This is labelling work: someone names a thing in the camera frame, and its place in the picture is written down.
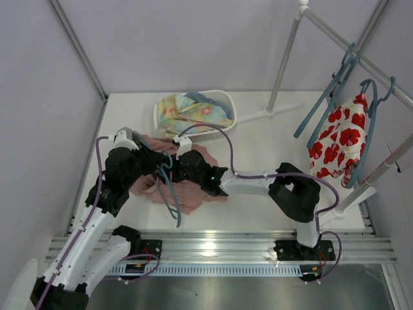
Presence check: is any pink skirt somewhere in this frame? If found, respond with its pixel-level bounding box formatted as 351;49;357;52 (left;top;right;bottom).
130;134;227;215

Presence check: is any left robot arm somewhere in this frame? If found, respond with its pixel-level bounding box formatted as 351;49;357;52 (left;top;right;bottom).
30;146;163;309

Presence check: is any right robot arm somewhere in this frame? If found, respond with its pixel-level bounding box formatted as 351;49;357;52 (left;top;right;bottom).
172;150;321;249

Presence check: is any teal hanger with garment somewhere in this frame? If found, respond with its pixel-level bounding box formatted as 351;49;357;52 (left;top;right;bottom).
342;76;396;189

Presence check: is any yellow floral garment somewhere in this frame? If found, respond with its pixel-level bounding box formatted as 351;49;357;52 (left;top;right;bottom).
154;94;235;138

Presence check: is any blue garment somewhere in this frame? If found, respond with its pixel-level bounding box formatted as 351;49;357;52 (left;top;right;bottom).
184;90;234;120

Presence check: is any white laundry basket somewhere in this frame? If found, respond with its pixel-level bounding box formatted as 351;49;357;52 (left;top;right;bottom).
153;90;237;142

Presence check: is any red poppy floral garment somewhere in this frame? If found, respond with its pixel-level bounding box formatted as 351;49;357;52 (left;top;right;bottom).
308;94;368;188

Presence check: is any silver clothes rack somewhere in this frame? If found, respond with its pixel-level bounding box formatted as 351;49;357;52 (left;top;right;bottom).
238;1;412;222

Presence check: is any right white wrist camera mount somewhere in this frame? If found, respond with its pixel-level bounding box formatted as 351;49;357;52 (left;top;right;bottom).
172;135;192;160

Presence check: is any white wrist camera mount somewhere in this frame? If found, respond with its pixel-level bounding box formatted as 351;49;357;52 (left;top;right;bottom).
172;135;192;160
109;127;139;150

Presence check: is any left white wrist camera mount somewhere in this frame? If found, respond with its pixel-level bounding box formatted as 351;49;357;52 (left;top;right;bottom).
109;127;139;150

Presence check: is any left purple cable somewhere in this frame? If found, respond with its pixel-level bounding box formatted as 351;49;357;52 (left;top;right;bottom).
34;135;114;309

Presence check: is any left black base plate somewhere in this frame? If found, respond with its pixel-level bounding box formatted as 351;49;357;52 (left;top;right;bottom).
139;239;163;258

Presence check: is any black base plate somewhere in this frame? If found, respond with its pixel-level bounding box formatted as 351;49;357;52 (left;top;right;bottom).
274;240;336;262
139;239;163;258

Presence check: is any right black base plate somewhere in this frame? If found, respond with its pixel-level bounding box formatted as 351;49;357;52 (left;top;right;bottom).
274;240;336;262

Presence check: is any white slotted cable duct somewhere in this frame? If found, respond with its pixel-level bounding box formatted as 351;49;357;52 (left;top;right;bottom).
106;265;306;277

